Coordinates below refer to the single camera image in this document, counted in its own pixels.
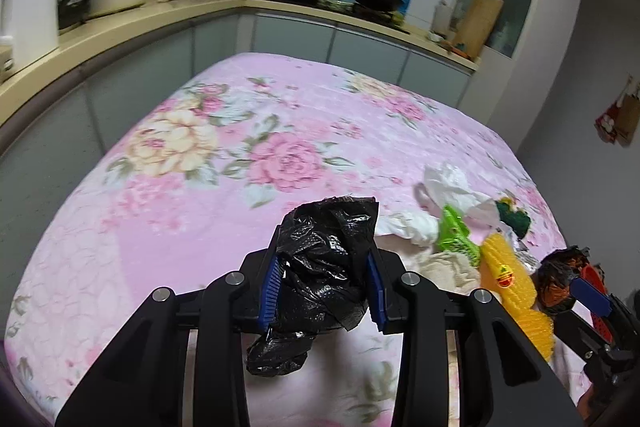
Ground green snack wrapper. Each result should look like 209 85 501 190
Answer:
435 204 483 265

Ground beige kitchen countertop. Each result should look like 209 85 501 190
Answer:
0 0 481 128

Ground large white tissue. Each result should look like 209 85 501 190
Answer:
414 163 501 228

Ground wooden cutting board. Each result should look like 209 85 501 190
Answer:
452 0 505 60

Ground pink floral blanket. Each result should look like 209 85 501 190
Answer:
2 52 576 427

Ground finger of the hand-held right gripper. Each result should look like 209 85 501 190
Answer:
571 275 640 349
551 304 609 361

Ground small black appliance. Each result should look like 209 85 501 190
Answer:
57 0 93 30

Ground white electric kettle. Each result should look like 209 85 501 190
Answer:
0 0 66 68

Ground black plastic bag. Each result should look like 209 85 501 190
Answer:
245 196 380 378

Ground dark orange snack wrapper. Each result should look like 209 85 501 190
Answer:
531 247 593 313

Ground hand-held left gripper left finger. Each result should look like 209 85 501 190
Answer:
55 223 286 427

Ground white paper towel roll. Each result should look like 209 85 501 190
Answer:
432 1 453 35

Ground grey kitchen cabinets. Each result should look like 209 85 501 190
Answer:
0 12 473 208

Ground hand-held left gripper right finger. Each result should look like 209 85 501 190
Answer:
365 247 586 427

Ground dark green yellow wrapper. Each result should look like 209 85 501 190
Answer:
495 197 532 238

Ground small crumpled white tissue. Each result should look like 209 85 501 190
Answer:
375 209 441 248

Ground hanging brown paper bag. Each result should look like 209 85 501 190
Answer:
595 76 640 148

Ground yellow foam fruit net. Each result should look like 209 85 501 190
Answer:
477 229 556 363

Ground beige crumpled cloth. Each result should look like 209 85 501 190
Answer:
410 249 483 295

